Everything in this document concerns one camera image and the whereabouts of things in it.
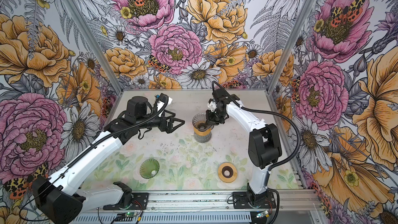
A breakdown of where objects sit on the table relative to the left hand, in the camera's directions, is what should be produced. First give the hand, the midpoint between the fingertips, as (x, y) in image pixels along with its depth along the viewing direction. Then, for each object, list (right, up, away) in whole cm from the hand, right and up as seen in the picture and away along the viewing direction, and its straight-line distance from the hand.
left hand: (177, 123), depth 72 cm
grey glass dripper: (+9, -1, +16) cm, 18 cm away
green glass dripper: (-16, -24, +9) cm, 31 cm away
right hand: (+14, -4, +14) cm, 20 cm away
